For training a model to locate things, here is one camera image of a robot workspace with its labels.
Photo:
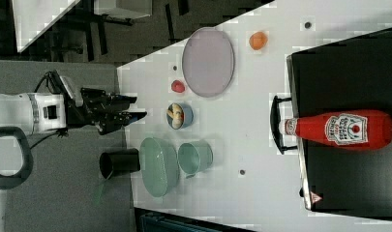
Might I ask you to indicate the black cylindrical container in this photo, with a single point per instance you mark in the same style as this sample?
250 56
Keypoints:
118 163

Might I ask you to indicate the grey round plate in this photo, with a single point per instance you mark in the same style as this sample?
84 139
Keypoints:
208 62

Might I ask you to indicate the red toy strawberry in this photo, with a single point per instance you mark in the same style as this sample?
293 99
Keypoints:
177 86

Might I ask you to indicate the green colander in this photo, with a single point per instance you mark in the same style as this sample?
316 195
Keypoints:
158 165

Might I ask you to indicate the blue bowl with food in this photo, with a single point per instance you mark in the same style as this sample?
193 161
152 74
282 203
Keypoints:
179 116

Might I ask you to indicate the orange toy fruit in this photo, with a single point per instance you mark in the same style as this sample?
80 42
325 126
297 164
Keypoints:
258 40

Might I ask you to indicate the green cup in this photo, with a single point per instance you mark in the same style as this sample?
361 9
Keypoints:
195 157

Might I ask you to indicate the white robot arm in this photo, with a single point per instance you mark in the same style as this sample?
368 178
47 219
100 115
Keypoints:
38 113

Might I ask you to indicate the red ketchup bottle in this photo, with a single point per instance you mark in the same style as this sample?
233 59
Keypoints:
356 130

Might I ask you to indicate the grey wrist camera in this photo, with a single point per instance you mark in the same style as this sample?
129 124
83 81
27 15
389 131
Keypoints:
72 90

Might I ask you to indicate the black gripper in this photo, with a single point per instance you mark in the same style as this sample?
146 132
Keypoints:
94 111

